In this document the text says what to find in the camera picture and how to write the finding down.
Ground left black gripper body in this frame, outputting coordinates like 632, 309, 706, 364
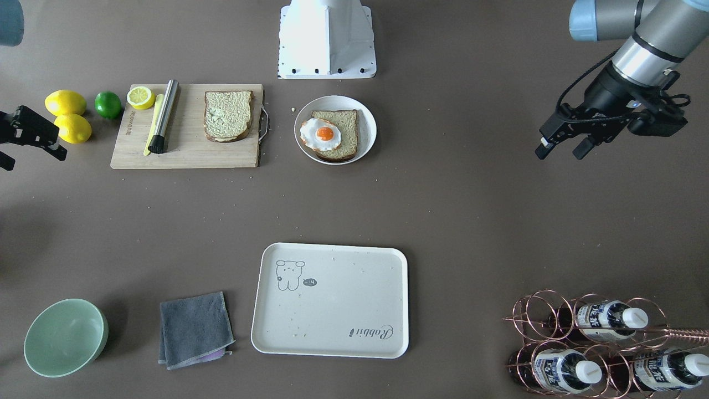
540, 63, 691, 146

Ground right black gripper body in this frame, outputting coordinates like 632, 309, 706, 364
1, 105, 59, 149

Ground bread slice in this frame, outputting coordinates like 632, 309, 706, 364
311, 110, 359, 162
203, 90, 254, 144

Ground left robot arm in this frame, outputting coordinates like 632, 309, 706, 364
535, 1, 708, 160

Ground cream rabbit tray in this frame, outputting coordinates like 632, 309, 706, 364
251, 242, 409, 359

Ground yellow lemon lower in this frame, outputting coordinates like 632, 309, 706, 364
54, 113, 92, 144

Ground yellow lemon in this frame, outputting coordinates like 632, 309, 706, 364
44, 89, 87, 116
54, 113, 92, 144

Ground yellow lemon upper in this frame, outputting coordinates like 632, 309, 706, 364
44, 89, 87, 116

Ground green lime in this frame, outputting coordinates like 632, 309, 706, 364
94, 91, 122, 120

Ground half lemon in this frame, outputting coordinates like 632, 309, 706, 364
126, 86, 156, 110

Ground steel muddler tool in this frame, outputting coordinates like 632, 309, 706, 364
149, 79, 179, 154

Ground wooden cutting board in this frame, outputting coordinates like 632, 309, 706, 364
110, 83, 266, 170

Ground tea bottle one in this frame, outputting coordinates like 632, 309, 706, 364
545, 300, 649, 344

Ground mint green bowl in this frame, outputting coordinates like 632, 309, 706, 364
23, 298, 109, 378

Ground bread slice on plate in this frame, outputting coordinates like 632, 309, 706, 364
311, 110, 359, 162

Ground white round plate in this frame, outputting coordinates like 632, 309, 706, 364
294, 95, 377, 165

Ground tea bottle two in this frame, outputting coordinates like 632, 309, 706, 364
507, 349, 603, 394

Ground grey folded cloth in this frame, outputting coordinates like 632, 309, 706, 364
158, 291, 235, 370

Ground fried egg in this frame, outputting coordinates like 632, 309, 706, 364
299, 117, 342, 152

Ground tea bottle three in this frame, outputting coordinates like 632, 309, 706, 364
608, 350, 708, 392

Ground copper wire bottle rack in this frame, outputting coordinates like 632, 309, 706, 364
506, 289, 707, 398

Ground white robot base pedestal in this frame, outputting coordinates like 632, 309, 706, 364
277, 1, 377, 79

